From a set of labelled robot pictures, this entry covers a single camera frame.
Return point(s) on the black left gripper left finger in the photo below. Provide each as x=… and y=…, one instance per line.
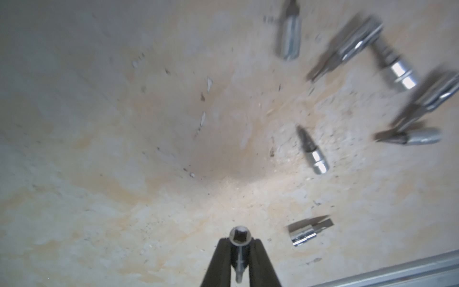
x=219, y=270

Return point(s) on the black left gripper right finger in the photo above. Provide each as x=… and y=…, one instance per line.
x=261, y=271

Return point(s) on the silver bit lower pair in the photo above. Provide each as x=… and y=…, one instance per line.
x=424, y=136

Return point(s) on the aluminium front rail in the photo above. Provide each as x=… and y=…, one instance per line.
x=436, y=271

